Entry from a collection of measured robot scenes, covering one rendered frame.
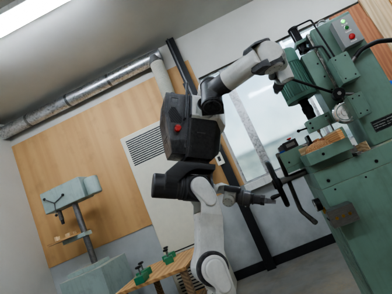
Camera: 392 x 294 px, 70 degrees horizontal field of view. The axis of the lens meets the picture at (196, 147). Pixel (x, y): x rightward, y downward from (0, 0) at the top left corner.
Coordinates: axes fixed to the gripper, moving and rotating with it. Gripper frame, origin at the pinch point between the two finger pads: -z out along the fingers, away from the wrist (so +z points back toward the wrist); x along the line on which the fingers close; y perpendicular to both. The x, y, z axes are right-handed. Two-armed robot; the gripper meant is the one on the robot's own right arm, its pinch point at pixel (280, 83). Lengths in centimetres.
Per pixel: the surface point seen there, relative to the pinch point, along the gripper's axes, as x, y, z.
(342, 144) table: 22.1, 39.0, 13.6
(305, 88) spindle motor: -3.4, 14.0, -6.1
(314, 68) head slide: -16.1, 14.0, -7.0
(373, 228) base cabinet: 53, 67, 8
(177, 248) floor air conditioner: 150, -35, -107
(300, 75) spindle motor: -9.4, 8.1, -5.8
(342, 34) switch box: -33.5, 20.0, 3.1
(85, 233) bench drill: 173, -121, -87
